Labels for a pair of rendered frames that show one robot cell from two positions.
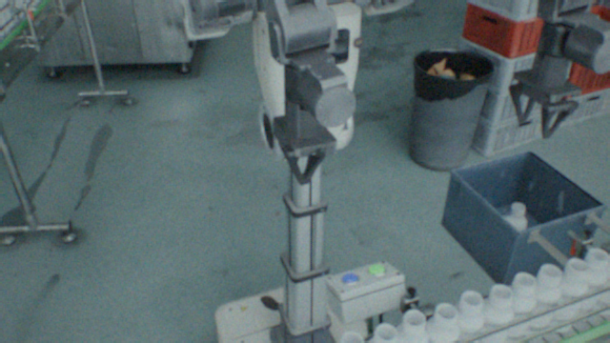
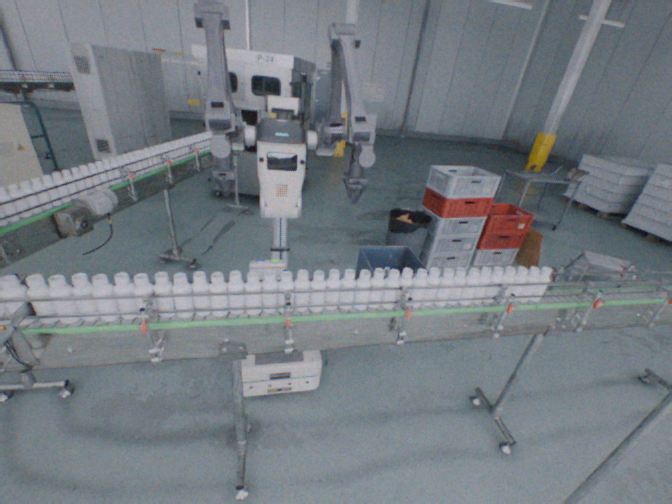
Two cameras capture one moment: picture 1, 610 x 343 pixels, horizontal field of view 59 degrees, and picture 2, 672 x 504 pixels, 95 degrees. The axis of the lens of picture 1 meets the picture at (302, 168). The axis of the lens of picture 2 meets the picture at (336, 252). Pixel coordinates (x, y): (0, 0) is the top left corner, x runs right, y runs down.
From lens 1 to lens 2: 0.61 m
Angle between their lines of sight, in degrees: 9
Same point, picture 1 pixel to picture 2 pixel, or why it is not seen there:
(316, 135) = (226, 169)
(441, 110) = (399, 239)
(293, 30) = (210, 115)
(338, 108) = (221, 149)
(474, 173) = (373, 251)
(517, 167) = (399, 254)
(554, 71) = (353, 168)
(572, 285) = (361, 281)
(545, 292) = (345, 281)
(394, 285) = (279, 267)
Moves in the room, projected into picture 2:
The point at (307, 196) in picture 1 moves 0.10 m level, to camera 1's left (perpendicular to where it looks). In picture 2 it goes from (278, 241) to (261, 238)
